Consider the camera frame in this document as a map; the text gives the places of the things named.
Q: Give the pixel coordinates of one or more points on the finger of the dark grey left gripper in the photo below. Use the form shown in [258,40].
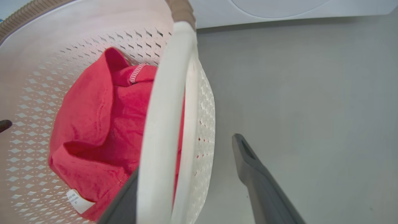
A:
[122,205]

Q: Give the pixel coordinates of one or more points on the white perforated laundry basket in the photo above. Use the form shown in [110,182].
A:
[168,102]

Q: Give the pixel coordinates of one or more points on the dark grey pointed right gripper left finger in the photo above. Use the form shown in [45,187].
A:
[4,125]

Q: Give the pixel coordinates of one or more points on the white washing machine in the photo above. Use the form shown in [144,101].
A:
[279,11]

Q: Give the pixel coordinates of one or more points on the red garment with white label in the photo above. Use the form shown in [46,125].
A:
[102,124]

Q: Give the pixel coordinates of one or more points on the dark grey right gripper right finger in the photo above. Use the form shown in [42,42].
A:
[264,189]

